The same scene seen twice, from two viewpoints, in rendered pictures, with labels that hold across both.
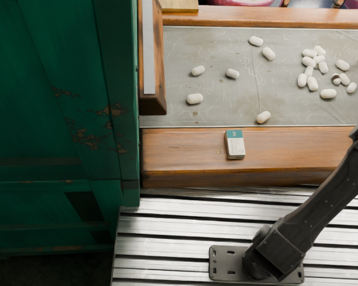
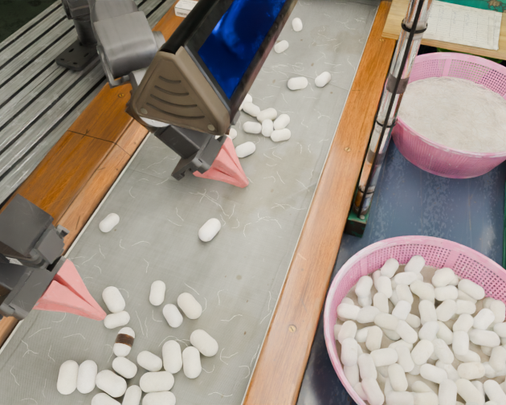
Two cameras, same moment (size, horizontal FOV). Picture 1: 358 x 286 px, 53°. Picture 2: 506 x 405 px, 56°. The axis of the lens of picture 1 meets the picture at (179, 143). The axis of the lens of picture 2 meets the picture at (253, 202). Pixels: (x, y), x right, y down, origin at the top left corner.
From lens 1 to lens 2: 1.27 m
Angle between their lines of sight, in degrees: 56
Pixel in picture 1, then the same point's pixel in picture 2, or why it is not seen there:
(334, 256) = (53, 92)
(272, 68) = (275, 85)
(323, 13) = (347, 158)
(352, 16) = (329, 196)
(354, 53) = (263, 184)
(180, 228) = (157, 14)
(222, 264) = not seen: hidden behind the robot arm
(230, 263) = not seen: hidden behind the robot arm
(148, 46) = not seen: outside the picture
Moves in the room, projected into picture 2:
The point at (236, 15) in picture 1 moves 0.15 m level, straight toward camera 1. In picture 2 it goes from (368, 66) to (301, 36)
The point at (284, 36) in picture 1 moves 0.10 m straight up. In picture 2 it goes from (324, 116) to (332, 67)
